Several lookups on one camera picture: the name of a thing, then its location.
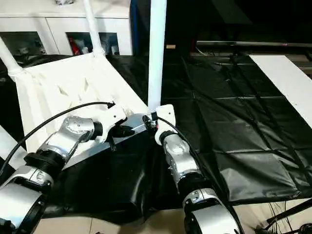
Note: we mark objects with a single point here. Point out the white plastic table leg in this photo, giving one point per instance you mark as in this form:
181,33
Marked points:
7,56
156,48
7,146
93,29

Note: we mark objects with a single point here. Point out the white plastic table top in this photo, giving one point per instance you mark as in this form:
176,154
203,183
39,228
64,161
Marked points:
61,80

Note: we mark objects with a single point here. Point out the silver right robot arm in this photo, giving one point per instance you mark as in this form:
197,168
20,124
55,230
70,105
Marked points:
180,158

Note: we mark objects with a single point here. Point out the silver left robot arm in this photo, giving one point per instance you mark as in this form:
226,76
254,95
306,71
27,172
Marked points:
63,141

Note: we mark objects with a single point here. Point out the small yellow label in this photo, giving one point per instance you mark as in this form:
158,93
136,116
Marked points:
171,46

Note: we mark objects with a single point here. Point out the white candle cup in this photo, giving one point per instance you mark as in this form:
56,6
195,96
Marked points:
115,50

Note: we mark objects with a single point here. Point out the white printed jar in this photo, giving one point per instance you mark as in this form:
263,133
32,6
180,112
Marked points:
106,46

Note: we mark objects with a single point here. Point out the small white cup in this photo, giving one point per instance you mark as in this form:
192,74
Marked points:
85,50

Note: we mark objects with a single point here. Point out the black mat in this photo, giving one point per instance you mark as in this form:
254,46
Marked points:
243,122

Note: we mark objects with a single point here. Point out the red bottle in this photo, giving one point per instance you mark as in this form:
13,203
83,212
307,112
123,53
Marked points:
74,46

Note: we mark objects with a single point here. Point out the dark tall cabinet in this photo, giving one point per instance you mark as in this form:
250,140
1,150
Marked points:
182,22

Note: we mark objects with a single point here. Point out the white sideboard cabinet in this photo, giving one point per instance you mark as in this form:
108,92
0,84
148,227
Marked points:
109,22

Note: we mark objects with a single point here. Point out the grey patterned object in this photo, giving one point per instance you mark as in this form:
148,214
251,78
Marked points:
63,2

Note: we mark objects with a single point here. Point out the white flat board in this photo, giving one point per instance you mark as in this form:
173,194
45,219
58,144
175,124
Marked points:
287,78

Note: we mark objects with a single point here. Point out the black metal stand bar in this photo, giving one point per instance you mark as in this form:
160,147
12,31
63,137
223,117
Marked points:
290,210

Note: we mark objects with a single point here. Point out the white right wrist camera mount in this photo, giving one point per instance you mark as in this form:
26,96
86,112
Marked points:
165,114

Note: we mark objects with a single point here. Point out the black metal rail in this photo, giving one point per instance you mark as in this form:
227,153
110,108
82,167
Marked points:
243,44

